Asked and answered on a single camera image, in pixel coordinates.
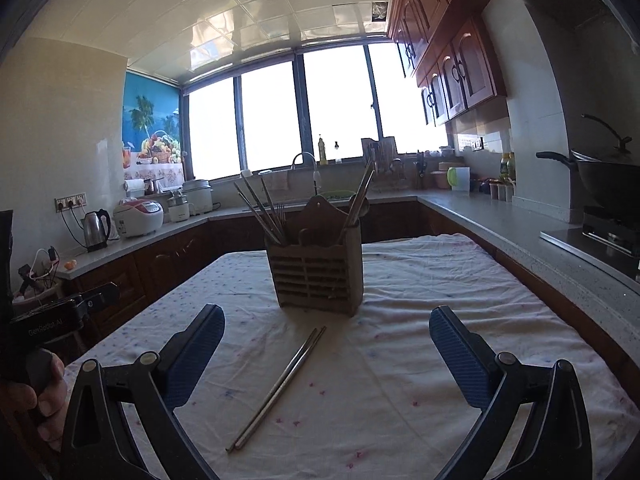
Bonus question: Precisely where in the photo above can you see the metal chopstick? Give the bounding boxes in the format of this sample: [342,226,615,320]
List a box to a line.
[348,172,375,233]
[345,159,376,228]
[226,327,321,453]
[235,326,327,450]

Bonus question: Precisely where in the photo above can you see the curved sink faucet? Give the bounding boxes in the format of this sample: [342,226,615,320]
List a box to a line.
[291,151,321,196]

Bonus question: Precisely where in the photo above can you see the black wok lid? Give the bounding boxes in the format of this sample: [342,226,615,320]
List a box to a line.
[570,114,640,163]

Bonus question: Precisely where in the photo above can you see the wooden chopstick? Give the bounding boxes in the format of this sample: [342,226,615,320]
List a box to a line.
[239,176,284,243]

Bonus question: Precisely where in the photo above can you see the pink plastic basin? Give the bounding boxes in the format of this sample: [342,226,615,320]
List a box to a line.
[431,160,458,190]

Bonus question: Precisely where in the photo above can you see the large kitchen window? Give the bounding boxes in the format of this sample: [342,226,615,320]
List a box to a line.
[182,40,451,181]

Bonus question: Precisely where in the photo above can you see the steel electric kettle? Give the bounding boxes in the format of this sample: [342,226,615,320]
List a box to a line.
[82,208,112,253]

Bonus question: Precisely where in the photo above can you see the white and red rice cooker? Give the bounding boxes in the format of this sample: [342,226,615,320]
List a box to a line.
[113,199,165,238]

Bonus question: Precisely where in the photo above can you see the tangle of charger cables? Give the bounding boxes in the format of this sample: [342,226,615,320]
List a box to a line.
[17,246,63,293]

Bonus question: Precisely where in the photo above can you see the person's left hand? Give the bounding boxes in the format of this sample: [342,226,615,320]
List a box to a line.
[0,352,68,453]

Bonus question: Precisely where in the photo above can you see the black wok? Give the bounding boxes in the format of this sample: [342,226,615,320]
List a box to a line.
[536,150,640,211]

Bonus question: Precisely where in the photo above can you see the white printed tablecloth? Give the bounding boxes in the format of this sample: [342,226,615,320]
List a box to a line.
[62,232,640,480]

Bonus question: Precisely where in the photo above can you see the wire dish rack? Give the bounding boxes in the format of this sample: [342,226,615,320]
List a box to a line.
[361,136,418,191]

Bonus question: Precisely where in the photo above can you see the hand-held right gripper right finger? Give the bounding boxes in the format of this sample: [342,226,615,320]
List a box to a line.
[429,305,593,480]

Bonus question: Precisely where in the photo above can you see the dark wooden base cabinets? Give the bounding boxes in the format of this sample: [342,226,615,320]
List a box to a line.
[60,197,640,396]

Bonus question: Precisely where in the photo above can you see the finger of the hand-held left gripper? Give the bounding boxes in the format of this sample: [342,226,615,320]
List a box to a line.
[75,281,121,317]

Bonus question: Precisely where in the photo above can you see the wooden utensil holder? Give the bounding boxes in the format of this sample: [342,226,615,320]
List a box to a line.
[264,195,364,317]

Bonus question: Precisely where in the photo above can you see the dark chopstick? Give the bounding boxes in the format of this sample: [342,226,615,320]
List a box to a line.
[260,176,287,241]
[233,181,278,245]

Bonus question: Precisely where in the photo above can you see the tropical fruit wall poster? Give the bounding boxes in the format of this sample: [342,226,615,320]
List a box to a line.
[122,71,185,181]

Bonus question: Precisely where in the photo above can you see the white pitcher with green lid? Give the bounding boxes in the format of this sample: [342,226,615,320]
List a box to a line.
[446,166,471,192]

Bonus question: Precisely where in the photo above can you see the small white steamer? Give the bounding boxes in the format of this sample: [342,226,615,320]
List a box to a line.
[166,191,191,223]

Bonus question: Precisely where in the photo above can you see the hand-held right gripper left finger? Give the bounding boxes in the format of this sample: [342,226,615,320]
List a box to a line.
[60,304,227,480]

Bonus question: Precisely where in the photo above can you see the large white electric pot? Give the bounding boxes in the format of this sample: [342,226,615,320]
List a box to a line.
[181,178,214,216]

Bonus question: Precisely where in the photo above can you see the brown wooden wall cabinets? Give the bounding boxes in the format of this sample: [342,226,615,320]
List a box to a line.
[387,0,507,127]

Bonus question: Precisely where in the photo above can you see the speckled kitchen countertop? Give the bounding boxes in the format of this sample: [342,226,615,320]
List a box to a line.
[55,190,640,341]

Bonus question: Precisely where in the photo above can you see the wall outlet strip with plugs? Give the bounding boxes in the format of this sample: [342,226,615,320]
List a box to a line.
[55,192,90,211]

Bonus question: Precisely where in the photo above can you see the steel gas stove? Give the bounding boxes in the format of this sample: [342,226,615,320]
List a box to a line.
[540,205,640,281]

